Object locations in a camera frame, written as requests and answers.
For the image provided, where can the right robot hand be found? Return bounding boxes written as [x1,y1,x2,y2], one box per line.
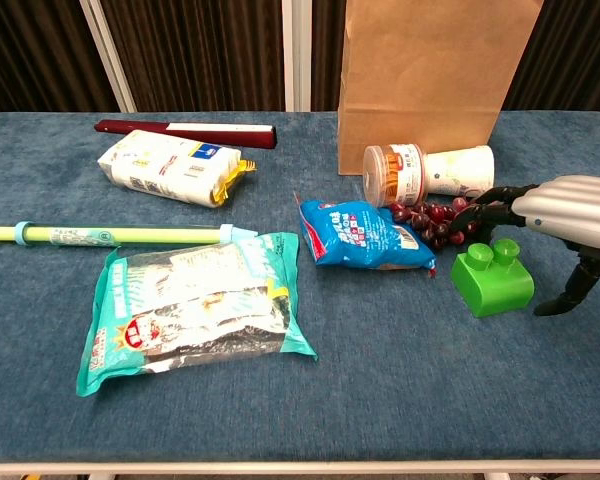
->
[452,174,600,317]

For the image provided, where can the green toy building block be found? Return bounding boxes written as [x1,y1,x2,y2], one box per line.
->
[450,238,536,319]

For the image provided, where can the white paper cup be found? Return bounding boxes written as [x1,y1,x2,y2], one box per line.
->
[422,144,496,200]

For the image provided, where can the red grape bunch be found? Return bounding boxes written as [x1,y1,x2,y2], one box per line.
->
[388,195,481,251]

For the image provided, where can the clear plastic snack jar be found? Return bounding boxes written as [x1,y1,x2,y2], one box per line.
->
[362,143,428,209]

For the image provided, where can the blue snack packet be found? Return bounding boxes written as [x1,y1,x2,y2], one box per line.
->
[293,191,438,278]

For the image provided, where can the dark brown pleated curtain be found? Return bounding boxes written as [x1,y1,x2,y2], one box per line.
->
[502,0,600,112]
[311,0,351,112]
[0,0,120,121]
[99,0,286,114]

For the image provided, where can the brown paper bag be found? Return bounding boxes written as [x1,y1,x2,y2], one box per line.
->
[336,0,545,176]

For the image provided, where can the blue fabric table cover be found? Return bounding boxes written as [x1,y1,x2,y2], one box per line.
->
[0,110,600,464]

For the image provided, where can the teal seaweed snack package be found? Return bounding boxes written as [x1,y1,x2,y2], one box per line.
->
[75,231,318,398]

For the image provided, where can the white noodle pack yellow ends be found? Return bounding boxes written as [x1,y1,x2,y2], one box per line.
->
[97,129,257,209]

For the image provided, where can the green tube water pump toy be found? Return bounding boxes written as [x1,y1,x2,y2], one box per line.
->
[0,220,259,248]

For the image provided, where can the maroon folding fan box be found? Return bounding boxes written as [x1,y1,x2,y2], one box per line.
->
[93,118,278,150]

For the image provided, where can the white aluminium partition post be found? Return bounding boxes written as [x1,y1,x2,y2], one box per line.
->
[78,0,138,114]
[281,0,313,113]

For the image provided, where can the white table frame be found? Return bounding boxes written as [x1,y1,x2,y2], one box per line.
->
[0,458,600,480]

